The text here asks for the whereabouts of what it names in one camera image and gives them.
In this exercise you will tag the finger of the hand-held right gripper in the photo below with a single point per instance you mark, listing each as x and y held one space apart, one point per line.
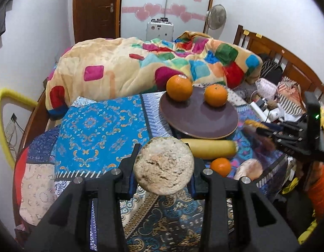
292 126
279 137

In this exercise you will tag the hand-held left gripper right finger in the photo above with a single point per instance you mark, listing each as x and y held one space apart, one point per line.
196 186

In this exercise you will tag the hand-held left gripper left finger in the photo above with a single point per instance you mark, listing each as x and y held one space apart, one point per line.
130 182

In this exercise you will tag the yellow-brown fruit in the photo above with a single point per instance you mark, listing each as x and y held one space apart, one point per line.
253 124

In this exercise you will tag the round beige rice cake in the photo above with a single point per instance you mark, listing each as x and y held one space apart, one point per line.
163 165

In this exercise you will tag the round brown tray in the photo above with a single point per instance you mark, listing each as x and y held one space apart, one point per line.
196 118

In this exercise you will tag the striped cloth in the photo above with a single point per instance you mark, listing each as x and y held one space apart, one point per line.
292 97

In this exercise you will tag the small orange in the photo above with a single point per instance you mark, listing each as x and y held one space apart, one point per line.
221 166

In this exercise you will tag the white power strip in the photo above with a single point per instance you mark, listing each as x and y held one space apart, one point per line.
258 110

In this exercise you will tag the yellow banana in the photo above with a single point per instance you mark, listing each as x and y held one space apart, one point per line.
209 149

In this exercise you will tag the brown bread roll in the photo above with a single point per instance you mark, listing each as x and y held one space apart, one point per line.
248 170

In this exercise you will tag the pink patterned cloth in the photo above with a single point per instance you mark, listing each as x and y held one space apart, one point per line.
267 89

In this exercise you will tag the blue patterned bedsheet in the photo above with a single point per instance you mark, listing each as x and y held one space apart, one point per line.
99 131

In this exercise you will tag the black bag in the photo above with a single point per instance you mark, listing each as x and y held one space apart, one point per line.
271 69

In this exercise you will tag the wooden headboard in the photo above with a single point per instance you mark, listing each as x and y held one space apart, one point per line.
290 57

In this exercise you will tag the medium orange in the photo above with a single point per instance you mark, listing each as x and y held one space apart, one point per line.
215 95

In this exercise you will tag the large orange with sticker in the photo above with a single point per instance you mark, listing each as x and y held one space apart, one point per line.
179 88

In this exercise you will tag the colourful patchwork blanket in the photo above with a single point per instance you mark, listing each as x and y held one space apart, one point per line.
120 68

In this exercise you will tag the standing fan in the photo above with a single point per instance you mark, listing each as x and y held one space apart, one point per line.
216 17

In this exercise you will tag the white appliance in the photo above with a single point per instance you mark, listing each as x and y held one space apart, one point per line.
160 30

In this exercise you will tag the brown wooden door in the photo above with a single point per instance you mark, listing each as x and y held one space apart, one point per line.
95 8

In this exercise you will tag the wooden bed frame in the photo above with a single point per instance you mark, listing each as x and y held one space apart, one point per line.
33 120

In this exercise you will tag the yellow tube frame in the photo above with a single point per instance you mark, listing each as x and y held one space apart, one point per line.
4 126

